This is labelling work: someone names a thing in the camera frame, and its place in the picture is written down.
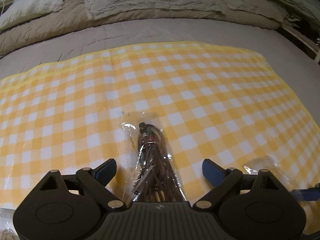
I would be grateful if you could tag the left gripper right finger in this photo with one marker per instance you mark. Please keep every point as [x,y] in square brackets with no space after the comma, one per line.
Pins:
[224,182]

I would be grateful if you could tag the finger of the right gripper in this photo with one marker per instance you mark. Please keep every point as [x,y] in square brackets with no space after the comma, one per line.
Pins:
[311,194]

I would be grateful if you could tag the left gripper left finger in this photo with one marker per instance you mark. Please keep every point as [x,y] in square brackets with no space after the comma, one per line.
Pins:
[94,182]

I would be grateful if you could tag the light brown cord bag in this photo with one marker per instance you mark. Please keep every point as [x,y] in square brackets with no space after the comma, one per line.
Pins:
[269,163]

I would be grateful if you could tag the dark brown cord bag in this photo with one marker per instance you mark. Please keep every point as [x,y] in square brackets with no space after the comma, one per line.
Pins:
[151,174]

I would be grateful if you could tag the yellow white checkered cloth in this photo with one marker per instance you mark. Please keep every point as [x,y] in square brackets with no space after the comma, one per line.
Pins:
[217,102]

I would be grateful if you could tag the grey bed sheet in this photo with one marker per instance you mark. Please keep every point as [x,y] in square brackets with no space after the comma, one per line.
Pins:
[298,70]

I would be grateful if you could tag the fluffy beige pillow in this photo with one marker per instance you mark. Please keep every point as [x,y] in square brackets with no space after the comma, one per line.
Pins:
[25,10]

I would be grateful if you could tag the wooden shelf unit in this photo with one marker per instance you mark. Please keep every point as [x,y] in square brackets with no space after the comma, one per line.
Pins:
[5,4]

